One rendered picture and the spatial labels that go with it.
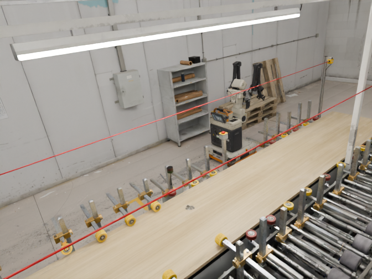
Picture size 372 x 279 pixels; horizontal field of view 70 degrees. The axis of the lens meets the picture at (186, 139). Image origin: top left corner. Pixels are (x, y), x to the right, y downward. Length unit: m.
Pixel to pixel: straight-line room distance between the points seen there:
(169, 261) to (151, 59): 4.01
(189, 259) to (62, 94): 3.51
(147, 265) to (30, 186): 3.42
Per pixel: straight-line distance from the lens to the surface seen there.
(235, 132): 4.35
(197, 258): 1.99
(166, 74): 5.09
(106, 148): 5.18
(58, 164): 5.03
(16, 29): 1.59
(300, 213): 2.32
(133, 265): 2.05
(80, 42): 1.62
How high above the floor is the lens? 2.41
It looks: 25 degrees down
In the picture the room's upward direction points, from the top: 7 degrees counter-clockwise
